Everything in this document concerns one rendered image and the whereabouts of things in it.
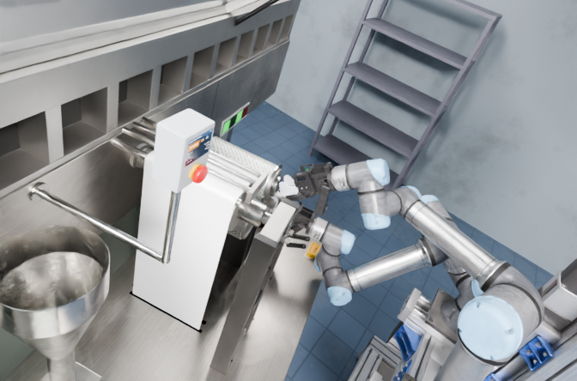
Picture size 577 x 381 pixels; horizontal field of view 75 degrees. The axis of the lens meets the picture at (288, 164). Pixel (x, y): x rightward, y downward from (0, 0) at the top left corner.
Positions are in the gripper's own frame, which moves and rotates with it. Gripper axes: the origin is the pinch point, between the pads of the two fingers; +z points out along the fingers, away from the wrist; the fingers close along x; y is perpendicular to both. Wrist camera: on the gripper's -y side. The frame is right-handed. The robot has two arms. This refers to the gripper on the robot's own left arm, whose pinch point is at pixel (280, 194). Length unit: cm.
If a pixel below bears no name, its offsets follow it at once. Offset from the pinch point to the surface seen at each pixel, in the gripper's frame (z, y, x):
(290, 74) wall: 112, -9, -301
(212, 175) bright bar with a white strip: -4.2, 23.6, 30.4
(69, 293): 3, 23, 66
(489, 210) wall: -57, -178, -240
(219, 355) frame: 12.1, -23.7, 41.3
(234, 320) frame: 0.3, -10.4, 41.3
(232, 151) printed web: 10.4, 18.0, -0.3
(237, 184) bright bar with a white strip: -9.4, 20.0, 30.3
